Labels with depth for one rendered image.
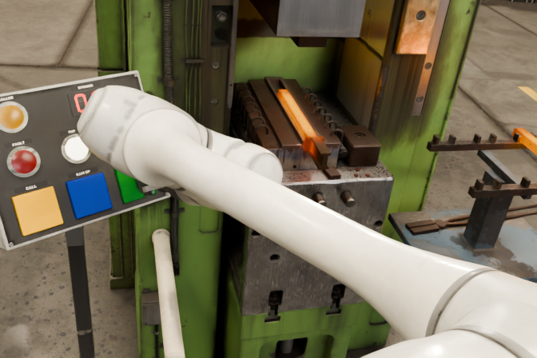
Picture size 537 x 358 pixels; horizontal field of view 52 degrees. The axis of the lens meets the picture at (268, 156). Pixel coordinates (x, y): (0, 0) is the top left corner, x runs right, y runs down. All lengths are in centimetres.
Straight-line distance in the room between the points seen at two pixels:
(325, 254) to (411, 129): 115
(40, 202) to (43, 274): 142
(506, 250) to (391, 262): 112
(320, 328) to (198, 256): 43
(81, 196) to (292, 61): 93
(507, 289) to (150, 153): 42
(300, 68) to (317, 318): 79
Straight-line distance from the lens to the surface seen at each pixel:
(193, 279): 178
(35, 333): 230
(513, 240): 167
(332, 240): 56
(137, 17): 135
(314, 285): 163
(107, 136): 72
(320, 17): 128
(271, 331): 172
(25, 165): 112
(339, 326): 179
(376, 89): 158
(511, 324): 38
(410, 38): 153
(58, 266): 255
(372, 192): 148
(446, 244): 156
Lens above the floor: 165
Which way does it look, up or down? 30 degrees down
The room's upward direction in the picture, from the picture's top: 6 degrees clockwise
